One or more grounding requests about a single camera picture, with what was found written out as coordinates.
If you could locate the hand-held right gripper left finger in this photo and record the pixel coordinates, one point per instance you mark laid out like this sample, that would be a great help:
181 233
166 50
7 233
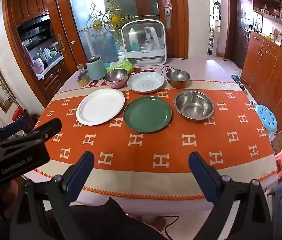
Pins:
81 177

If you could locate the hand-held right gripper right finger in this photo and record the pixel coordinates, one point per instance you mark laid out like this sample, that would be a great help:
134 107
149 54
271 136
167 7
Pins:
204 180

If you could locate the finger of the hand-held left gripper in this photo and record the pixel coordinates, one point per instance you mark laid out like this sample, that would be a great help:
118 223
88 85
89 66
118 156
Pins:
48 130
12 127

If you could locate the green plate white rim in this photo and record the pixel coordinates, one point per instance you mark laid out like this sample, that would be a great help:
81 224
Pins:
98 107

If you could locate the large steel bowl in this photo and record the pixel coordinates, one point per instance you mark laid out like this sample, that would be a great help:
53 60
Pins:
193 107

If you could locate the pink steel bowl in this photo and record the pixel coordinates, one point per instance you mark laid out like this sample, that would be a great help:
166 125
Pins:
114 76

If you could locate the copper steel bowl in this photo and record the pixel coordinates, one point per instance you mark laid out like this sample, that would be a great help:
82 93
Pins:
178 76

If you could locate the small white patterned plate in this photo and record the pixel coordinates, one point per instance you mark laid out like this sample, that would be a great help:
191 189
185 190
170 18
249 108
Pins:
144 82

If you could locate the wooden kitchen cabinet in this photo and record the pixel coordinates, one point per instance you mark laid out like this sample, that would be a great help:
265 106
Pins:
53 80

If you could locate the yellow round tin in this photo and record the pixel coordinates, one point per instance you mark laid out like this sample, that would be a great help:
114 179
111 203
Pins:
83 81

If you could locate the pink patterned pot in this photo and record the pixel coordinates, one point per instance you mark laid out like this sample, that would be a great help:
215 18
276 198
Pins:
38 65

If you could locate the orange patterned tablecloth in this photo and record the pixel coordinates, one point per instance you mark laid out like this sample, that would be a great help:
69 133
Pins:
143 155

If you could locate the small glass jar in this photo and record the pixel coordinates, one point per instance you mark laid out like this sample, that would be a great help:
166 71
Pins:
81 67

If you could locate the mint green canister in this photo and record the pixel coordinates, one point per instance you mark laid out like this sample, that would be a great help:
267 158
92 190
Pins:
96 72

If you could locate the blue plastic stool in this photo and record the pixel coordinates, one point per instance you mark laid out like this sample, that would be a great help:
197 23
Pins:
264 113

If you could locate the green tissue pack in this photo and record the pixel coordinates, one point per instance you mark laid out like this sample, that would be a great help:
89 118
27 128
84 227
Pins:
121 66

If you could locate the white pill bottle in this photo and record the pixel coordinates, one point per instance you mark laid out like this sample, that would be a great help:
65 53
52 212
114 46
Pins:
122 57

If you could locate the white printed table cover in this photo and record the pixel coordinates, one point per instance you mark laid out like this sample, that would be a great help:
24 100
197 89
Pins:
205 66

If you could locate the white bottle with green label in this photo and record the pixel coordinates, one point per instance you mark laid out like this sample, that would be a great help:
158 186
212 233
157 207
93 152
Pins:
133 42

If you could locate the tall wooden cabinet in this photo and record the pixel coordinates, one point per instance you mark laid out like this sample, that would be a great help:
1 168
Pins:
268 67

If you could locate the clear spray bottle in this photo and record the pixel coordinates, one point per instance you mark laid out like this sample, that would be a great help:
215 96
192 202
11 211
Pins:
149 43

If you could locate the dark wooden door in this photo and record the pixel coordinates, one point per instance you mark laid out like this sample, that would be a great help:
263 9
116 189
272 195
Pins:
238 30

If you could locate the glass sliding door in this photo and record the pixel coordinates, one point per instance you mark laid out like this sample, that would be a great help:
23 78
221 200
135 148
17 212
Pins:
136 0

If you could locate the recessed wall niche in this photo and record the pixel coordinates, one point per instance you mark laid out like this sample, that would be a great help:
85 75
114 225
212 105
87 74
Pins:
1 90

